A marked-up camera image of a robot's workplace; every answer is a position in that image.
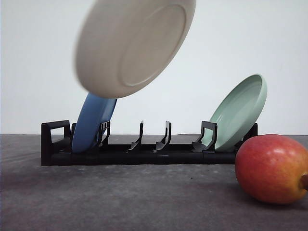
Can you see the white plate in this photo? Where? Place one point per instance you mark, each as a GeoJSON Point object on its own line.
{"type": "Point", "coordinates": [124, 45]}

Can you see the blue plate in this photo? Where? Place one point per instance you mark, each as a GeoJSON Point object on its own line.
{"type": "Point", "coordinates": [94, 111]}

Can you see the green plate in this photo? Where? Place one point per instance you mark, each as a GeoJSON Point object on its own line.
{"type": "Point", "coordinates": [237, 113]}

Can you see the black plate rack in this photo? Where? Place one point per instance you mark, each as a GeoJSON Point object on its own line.
{"type": "Point", "coordinates": [57, 140]}

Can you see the red yellow pomegranate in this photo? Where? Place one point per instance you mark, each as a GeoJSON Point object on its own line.
{"type": "Point", "coordinates": [272, 169]}

